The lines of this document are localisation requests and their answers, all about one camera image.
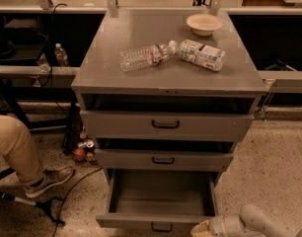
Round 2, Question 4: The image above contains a grey metal shelf frame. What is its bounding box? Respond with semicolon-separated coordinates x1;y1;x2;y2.
0;0;302;94

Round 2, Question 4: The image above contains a white paper bowl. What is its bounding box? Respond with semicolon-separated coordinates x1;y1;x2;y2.
187;14;223;37

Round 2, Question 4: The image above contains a red apple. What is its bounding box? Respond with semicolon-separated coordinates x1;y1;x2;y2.
73;148;87;162

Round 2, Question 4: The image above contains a clear empty plastic bottle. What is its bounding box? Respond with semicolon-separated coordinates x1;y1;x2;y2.
119;43;171;72

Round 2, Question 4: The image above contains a black chair base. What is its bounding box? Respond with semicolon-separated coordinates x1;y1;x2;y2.
0;168;65;225

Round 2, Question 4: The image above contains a grey sneaker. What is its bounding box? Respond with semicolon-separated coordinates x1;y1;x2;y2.
24;167;75;198

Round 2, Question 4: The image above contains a metal can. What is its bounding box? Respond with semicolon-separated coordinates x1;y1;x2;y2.
78;139;95;148

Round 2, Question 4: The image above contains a person's leg in khaki trousers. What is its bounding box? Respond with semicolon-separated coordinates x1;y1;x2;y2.
0;116;44;187

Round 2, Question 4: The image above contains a grey middle drawer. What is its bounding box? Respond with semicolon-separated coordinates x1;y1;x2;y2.
95;149;233;172

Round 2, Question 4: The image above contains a grey drawer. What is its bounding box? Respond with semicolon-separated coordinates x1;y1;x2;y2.
95;149;233;172
97;170;217;232
80;111;254;142

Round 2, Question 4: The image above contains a grey metal drawer cabinet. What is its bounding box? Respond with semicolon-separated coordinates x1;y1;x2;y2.
71;7;268;186

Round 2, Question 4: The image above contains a grey bottom drawer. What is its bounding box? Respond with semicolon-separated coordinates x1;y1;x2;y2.
97;170;217;232

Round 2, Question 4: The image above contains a grey top drawer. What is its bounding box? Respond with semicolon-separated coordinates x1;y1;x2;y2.
80;111;254;142

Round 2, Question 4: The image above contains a white labelled plastic bottle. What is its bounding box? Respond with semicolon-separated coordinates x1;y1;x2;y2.
169;39;226;72

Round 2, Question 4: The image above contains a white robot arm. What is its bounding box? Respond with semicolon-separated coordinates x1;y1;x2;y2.
190;204;302;237

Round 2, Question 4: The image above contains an upright water bottle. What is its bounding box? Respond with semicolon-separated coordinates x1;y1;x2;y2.
54;43;70;72

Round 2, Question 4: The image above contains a black floor cable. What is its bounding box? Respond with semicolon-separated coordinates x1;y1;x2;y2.
51;167;104;237

